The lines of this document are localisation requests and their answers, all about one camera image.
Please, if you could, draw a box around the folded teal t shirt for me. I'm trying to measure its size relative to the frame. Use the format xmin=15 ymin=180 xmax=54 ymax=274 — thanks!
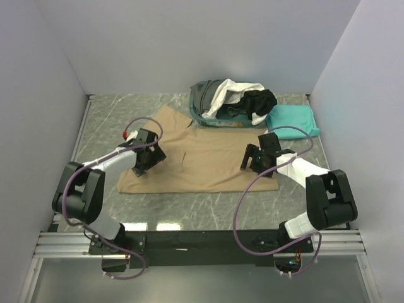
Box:
xmin=266 ymin=105 xmax=320 ymax=140

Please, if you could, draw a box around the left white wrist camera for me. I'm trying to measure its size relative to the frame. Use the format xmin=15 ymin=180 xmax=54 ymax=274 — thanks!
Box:
xmin=122 ymin=131 xmax=138 ymax=141

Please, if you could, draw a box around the white t shirt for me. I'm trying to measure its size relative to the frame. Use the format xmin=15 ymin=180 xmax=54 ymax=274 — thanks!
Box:
xmin=201 ymin=79 xmax=268 ymax=126

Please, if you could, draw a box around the black t shirt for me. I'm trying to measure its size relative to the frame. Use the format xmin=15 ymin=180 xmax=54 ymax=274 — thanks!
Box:
xmin=224 ymin=89 xmax=278 ymax=121

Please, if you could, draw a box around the tan t shirt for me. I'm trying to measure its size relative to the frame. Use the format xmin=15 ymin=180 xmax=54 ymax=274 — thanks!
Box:
xmin=117 ymin=105 xmax=263 ymax=194

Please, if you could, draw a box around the teal plastic basket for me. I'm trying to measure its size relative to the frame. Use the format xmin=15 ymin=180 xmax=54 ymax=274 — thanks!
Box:
xmin=189 ymin=94 xmax=257 ymax=128

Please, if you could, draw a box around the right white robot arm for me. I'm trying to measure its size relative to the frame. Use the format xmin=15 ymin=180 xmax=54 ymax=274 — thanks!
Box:
xmin=232 ymin=133 xmax=358 ymax=256

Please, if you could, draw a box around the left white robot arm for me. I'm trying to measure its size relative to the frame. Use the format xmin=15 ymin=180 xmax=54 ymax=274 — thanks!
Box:
xmin=52 ymin=128 xmax=166 ymax=254

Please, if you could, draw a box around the black base beam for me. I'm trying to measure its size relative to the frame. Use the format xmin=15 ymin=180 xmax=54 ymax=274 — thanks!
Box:
xmin=88 ymin=229 xmax=314 ymax=272

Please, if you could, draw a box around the grey t shirt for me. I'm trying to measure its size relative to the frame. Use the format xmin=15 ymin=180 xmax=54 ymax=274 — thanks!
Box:
xmin=191 ymin=80 xmax=224 ymax=116

